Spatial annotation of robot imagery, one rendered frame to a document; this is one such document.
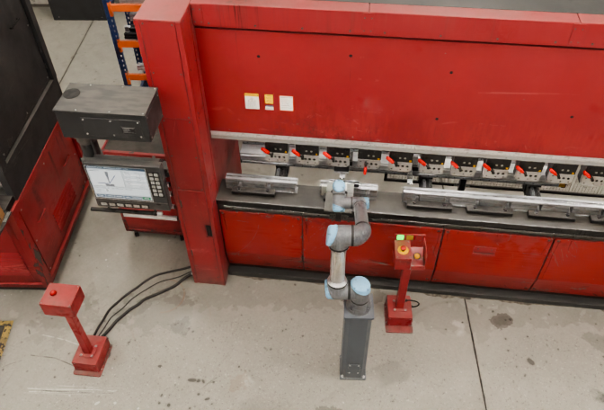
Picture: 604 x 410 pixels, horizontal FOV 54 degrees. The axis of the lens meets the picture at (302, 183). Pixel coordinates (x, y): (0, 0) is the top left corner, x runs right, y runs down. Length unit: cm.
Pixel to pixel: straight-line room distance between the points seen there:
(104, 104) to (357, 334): 201
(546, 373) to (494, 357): 35
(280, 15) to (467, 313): 265
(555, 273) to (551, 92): 153
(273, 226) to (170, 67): 145
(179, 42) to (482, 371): 296
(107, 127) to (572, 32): 245
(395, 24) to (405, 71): 31
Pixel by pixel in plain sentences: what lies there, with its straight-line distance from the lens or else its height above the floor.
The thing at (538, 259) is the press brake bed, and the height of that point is 54.
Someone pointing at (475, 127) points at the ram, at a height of 158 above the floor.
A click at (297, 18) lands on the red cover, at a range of 329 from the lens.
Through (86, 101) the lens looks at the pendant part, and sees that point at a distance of 339.
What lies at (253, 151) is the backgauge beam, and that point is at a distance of 433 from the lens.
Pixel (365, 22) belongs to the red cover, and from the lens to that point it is 326.
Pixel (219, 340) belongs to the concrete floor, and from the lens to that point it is 452.
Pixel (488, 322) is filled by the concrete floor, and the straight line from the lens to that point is 474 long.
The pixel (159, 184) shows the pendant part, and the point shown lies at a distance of 349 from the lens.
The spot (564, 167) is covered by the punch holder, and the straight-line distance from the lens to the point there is 402.
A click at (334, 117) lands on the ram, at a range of 366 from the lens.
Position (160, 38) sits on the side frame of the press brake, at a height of 219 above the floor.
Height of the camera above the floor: 386
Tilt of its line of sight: 45 degrees down
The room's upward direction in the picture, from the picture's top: 1 degrees counter-clockwise
